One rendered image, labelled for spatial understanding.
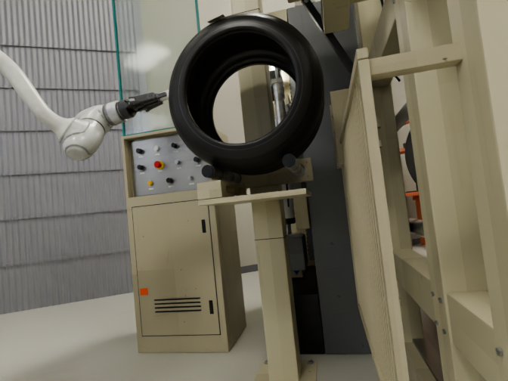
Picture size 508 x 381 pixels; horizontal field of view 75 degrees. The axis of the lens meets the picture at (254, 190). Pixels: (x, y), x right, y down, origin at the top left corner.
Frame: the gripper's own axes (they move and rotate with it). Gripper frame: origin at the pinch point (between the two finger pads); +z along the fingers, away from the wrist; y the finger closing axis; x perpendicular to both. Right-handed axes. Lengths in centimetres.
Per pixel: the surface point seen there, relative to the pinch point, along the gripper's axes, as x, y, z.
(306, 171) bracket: 41, 24, 43
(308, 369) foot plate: 126, 37, 21
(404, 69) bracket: 37, -59, 66
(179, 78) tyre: 1.2, -11.5, 10.4
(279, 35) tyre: -1.1, -11.6, 47.1
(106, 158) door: -50, 199, -169
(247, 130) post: 15.5, 26.5, 22.4
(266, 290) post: 86, 26, 13
